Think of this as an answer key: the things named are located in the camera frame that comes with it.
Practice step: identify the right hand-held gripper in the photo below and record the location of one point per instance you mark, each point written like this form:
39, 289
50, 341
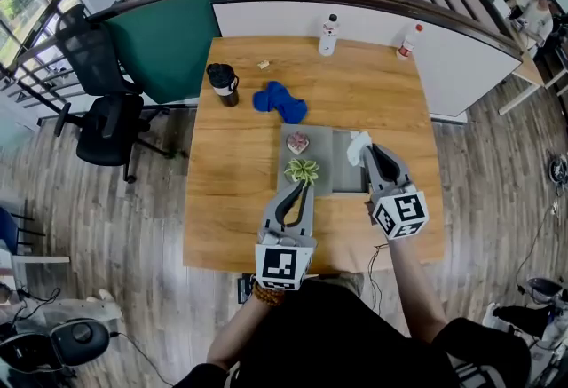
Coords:
406, 208

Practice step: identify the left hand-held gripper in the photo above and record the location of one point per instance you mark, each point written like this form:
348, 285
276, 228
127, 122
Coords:
279, 264

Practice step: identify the white cloth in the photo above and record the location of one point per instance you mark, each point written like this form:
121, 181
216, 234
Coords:
357, 148

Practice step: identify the grey tray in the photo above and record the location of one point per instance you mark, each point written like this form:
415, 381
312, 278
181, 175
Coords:
324, 142

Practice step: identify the person's right forearm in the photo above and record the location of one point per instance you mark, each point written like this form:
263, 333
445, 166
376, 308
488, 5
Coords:
417, 293

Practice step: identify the green potted plant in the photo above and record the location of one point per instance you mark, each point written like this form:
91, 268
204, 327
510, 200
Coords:
302, 171

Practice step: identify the pink potted succulent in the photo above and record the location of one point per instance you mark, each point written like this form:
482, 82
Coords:
297, 143

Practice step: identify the person's olive trouser leg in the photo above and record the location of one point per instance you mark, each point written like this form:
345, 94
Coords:
341, 280

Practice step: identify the black power adaptor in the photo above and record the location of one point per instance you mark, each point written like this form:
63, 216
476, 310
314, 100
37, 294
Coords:
245, 289

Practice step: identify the blue cloth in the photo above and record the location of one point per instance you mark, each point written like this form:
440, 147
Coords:
281, 101

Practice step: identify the white partition panel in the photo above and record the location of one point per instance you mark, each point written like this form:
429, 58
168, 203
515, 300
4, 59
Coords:
452, 66

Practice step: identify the white bottle red cap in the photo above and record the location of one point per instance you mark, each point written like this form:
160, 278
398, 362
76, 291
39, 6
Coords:
407, 46

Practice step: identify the person's black shirt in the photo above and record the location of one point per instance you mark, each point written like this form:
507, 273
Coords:
337, 342

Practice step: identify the black tumbler bottle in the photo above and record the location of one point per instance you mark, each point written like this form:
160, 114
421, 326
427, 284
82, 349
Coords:
224, 86

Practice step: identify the small tan scrap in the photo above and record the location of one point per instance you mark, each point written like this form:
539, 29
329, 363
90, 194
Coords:
264, 64

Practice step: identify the black office chair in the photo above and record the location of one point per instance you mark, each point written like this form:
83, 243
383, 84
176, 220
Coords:
106, 129

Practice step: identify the green partition panel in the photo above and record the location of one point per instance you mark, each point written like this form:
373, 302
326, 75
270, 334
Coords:
168, 49

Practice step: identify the white black wearable rig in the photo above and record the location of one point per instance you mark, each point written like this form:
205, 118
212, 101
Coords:
75, 342

